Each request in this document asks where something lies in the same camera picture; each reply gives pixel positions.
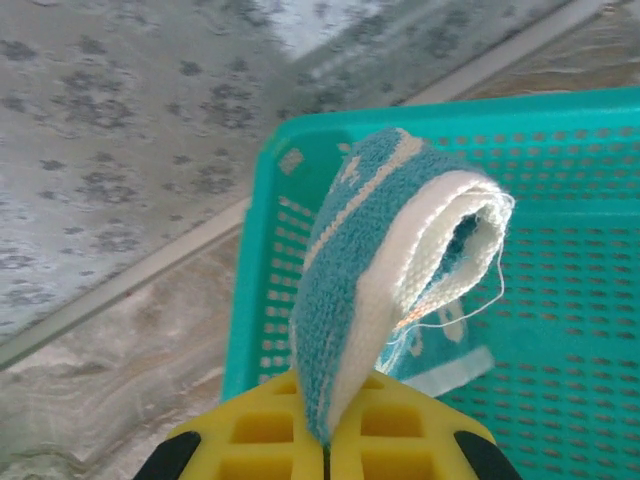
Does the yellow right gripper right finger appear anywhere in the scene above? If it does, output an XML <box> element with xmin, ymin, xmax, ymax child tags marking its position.
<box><xmin>328</xmin><ymin>370</ymin><xmax>522</xmax><ymax>480</ymax></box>

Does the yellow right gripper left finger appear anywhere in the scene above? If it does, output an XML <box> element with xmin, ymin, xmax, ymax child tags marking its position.
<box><xmin>141</xmin><ymin>370</ymin><xmax>326</xmax><ymax>480</ymax></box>

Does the teal towel white pattern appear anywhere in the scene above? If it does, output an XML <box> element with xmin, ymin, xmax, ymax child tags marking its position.
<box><xmin>288</xmin><ymin>127</ymin><xmax>517</xmax><ymax>444</ymax></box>

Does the thin aluminium table edge strip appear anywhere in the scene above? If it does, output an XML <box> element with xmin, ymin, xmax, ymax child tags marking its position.
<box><xmin>0</xmin><ymin>0</ymin><xmax>619</xmax><ymax>371</ymax></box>

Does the teal plastic basket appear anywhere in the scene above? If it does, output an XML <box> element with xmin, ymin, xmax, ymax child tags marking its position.
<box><xmin>219</xmin><ymin>85</ymin><xmax>640</xmax><ymax>480</ymax></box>

